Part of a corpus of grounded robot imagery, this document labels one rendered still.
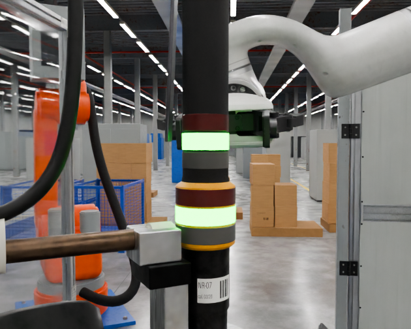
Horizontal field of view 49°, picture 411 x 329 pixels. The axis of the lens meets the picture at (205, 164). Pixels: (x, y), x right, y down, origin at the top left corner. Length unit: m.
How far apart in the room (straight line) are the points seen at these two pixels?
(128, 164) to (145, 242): 7.97
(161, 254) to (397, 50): 0.48
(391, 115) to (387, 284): 0.76
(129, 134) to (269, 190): 4.29
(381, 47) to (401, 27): 0.04
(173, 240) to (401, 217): 1.95
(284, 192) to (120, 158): 3.00
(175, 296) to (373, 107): 1.91
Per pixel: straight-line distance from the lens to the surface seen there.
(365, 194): 2.16
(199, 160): 0.31
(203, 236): 0.31
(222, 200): 0.31
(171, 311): 0.32
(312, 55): 0.66
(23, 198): 0.29
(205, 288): 0.32
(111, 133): 10.96
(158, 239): 0.30
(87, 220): 4.10
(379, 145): 2.16
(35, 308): 0.46
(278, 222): 7.92
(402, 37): 0.68
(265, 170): 7.80
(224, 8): 0.33
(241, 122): 0.50
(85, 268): 4.21
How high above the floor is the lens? 1.60
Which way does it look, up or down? 3 degrees down
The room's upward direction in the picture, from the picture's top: straight up
